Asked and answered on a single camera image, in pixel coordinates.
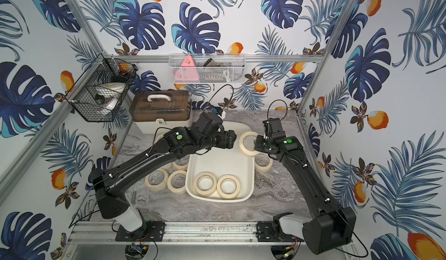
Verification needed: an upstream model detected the cream masking tape roll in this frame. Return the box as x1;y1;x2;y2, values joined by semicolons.
193;172;217;197
145;168;168;192
239;131;260;157
217;175;241;200
254;153;273;173
167;170;187;195
173;155;190;171

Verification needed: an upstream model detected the white plastic storage tray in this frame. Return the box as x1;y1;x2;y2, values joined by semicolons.
186;121;254;203

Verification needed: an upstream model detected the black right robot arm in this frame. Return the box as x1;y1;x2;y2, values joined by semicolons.
255;135;357;254

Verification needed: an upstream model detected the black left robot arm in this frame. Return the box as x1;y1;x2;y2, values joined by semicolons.
91;112;237;232

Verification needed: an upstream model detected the brown lidded white toolbox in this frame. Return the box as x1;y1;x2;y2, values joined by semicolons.
130;90;193;134

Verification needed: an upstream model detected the pink triangle ruler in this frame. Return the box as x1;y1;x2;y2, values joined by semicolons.
173;55;200;83

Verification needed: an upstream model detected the metal bolt on table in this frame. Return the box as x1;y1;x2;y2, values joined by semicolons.
131;192;137;204

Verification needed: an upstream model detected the white round item in basket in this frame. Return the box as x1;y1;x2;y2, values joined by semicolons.
95;82;125;112

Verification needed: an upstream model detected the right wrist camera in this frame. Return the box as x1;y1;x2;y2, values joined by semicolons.
262;118;286;139

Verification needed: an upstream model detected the white mesh wall basket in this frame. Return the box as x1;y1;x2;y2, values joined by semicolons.
168;53;246;84

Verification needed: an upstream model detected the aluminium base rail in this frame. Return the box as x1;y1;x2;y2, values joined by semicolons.
68;221;295;246

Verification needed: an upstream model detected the black wire wall basket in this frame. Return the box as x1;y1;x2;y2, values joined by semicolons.
65;54;138;123

